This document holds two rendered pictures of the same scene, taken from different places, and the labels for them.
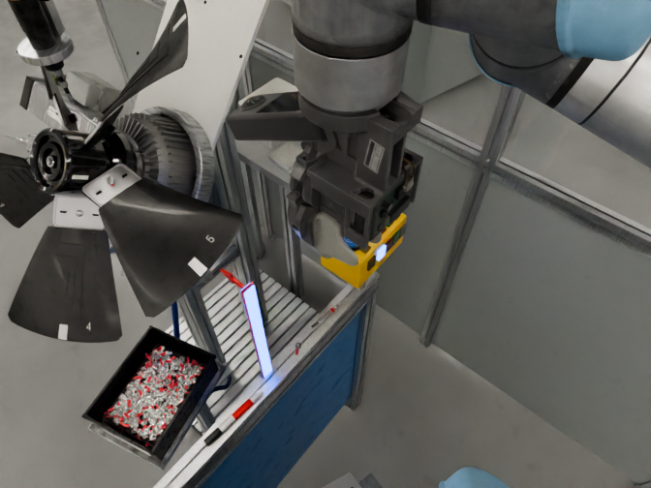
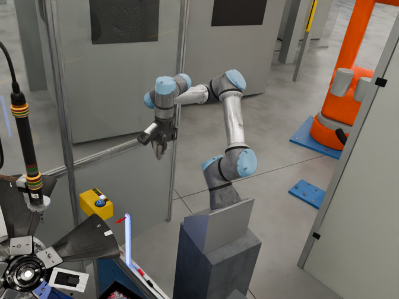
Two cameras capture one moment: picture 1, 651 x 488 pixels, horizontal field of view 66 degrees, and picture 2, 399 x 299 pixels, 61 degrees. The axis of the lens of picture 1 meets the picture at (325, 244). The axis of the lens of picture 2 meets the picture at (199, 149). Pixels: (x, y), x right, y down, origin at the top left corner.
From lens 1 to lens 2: 1.28 m
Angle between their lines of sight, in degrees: 64
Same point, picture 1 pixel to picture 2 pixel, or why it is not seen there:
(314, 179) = (167, 133)
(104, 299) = not seen: outside the picture
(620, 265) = (123, 159)
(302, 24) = (168, 106)
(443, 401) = not seen: hidden behind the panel
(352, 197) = (174, 130)
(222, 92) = not seen: hidden behind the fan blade
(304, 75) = (168, 114)
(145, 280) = (105, 252)
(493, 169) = (74, 167)
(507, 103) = (66, 143)
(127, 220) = (76, 251)
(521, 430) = (138, 247)
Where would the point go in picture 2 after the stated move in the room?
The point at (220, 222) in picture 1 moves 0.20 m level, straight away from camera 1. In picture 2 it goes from (92, 220) to (41, 225)
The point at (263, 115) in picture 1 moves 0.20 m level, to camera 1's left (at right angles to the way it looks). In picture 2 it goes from (152, 133) to (141, 162)
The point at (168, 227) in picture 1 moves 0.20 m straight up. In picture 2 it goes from (86, 238) to (82, 201)
